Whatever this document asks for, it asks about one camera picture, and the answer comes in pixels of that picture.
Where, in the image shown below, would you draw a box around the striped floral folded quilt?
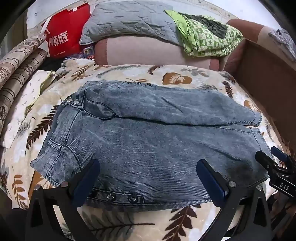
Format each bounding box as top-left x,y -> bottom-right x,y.
1,35 -> 48,128

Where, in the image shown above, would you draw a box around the blue acid-wash denim pants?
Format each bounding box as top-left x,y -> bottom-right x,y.
31,81 -> 269,211

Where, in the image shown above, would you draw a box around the cream leaf-print fleece blanket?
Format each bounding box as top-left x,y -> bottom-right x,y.
1,59 -> 282,240

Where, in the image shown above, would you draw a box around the green patterned folded blanket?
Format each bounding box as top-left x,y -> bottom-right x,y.
165,10 -> 243,57

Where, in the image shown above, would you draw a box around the colourful snack packet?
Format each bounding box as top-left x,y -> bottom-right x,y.
65,46 -> 94,60

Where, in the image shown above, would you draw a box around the red paper shopping bag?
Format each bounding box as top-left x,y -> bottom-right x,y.
45,3 -> 90,59

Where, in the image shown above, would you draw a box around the brown cardboard box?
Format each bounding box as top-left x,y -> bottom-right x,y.
234,41 -> 295,152

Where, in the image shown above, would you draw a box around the grey quilted pillow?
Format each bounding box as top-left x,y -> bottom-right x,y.
79,1 -> 182,46

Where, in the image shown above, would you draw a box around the pink and maroon bolster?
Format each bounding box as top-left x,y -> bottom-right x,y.
94,19 -> 269,71

